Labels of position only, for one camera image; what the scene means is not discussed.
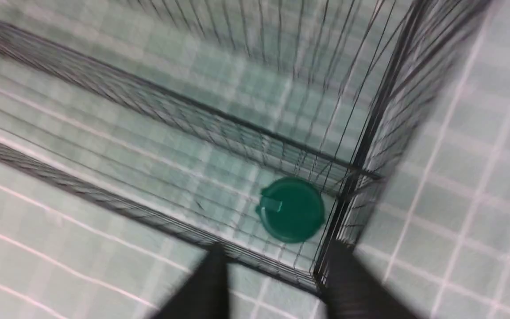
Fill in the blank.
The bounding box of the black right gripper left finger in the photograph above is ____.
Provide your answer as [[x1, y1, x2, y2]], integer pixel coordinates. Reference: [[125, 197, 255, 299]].
[[151, 246, 231, 319]]

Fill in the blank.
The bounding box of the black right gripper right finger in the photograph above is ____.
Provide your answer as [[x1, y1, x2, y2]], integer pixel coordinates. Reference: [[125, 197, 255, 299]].
[[325, 241, 418, 319]]

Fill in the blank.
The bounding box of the seasoning bottle with green cap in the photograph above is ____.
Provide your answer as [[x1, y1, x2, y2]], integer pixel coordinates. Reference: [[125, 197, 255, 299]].
[[255, 176, 326, 244]]

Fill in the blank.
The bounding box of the green checkered tablecloth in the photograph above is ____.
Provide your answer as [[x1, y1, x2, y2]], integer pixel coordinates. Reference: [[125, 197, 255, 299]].
[[0, 0, 510, 319]]

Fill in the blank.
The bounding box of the black wire mesh shelf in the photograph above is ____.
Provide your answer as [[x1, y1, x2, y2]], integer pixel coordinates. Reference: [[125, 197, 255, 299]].
[[0, 0, 491, 294]]

